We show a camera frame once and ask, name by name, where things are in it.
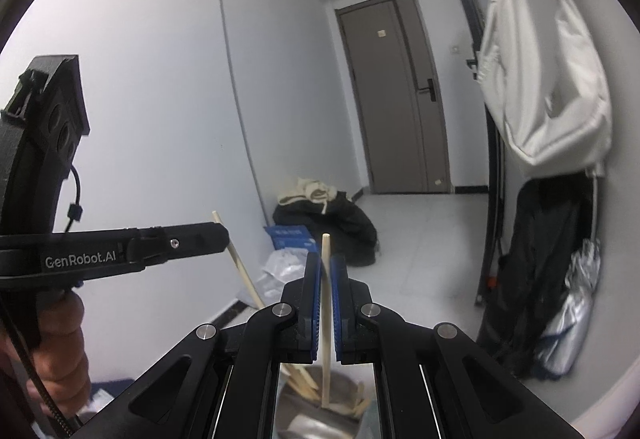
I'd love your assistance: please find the black hanging jacket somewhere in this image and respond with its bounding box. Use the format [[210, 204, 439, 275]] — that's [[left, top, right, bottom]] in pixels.
[[476, 172, 598, 378]]

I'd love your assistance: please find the chopstick in holder left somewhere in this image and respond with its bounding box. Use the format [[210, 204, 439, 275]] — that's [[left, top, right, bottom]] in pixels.
[[288, 365, 321, 402]]

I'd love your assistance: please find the black cable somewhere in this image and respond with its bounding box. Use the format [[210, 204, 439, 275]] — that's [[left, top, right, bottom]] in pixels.
[[63, 161, 84, 235]]

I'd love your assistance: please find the cream cloth on pile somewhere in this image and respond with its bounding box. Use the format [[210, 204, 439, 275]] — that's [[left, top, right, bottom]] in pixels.
[[278, 178, 337, 214]]

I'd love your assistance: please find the white utensil holder cup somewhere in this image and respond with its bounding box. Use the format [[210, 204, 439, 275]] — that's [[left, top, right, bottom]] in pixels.
[[272, 364, 382, 438]]

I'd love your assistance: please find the blue cardboard box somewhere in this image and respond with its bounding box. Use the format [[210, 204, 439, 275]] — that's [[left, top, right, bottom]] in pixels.
[[265, 225, 318, 253]]

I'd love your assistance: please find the silver folded umbrella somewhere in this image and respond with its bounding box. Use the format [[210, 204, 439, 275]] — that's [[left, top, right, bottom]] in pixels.
[[532, 240, 602, 381]]

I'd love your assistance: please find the white parcel bag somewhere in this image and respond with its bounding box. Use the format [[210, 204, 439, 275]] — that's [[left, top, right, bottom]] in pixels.
[[256, 248, 308, 306]]

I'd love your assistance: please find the black stand frame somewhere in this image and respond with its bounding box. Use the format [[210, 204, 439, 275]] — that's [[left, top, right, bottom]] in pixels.
[[461, 0, 504, 306]]

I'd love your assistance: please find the white hanging bag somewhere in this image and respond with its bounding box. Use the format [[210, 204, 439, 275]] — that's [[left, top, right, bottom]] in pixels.
[[477, 0, 613, 178]]

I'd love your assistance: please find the grey door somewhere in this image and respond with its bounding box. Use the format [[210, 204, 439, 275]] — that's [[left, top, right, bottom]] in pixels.
[[336, 0, 451, 194]]

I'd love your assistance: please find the black clothing pile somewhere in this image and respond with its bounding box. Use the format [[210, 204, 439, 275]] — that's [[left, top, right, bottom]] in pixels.
[[272, 191, 378, 267]]

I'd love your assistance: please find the left hand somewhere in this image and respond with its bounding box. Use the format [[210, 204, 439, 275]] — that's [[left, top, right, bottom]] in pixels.
[[1, 292, 91, 427]]

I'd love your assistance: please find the chopstick in holder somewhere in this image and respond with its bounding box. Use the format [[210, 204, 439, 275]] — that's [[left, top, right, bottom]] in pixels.
[[288, 365, 321, 402], [350, 381, 371, 421]]

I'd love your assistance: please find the grey parcel bag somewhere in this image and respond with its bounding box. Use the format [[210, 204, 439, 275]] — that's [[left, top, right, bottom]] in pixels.
[[236, 282, 266, 310]]

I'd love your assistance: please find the wooden chopstick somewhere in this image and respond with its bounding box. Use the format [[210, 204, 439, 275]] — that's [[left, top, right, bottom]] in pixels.
[[320, 233, 333, 409], [227, 242, 293, 375]]

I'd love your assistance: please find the chopstick in holder right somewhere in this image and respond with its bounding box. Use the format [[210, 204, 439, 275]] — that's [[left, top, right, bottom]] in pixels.
[[350, 381, 371, 421]]

